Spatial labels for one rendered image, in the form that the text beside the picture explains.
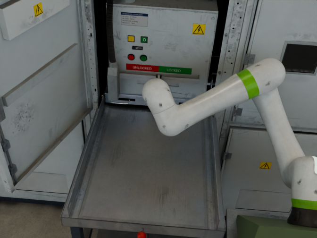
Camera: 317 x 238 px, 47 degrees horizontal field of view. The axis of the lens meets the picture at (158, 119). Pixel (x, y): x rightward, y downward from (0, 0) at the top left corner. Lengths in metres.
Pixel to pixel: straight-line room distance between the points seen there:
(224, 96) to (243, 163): 0.78
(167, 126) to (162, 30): 0.51
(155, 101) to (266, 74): 0.43
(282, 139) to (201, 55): 0.54
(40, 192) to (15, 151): 0.98
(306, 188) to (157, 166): 0.61
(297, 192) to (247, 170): 0.77
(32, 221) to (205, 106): 1.54
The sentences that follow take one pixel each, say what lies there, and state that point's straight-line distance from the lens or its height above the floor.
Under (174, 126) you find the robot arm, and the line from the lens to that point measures 1.37.
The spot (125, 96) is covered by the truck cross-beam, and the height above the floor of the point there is 0.92.
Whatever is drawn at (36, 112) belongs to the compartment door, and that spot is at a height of 1.07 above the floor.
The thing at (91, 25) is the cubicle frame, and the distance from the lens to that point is 1.68.
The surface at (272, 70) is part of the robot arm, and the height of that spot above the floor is 1.31.
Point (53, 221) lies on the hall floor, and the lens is 2.52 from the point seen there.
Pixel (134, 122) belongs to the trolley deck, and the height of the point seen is 0.85.
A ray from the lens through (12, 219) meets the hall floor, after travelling 2.59.
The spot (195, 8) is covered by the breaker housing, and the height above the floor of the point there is 1.39.
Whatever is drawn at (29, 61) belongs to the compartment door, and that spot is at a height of 1.30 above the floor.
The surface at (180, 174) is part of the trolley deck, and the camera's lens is 1.58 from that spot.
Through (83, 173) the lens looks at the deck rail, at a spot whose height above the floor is 0.85.
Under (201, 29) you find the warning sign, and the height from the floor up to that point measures 1.30.
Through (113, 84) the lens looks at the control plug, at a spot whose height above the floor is 1.05.
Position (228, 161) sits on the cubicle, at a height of 0.56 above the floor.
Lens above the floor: 2.01
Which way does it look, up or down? 39 degrees down
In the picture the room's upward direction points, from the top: 3 degrees clockwise
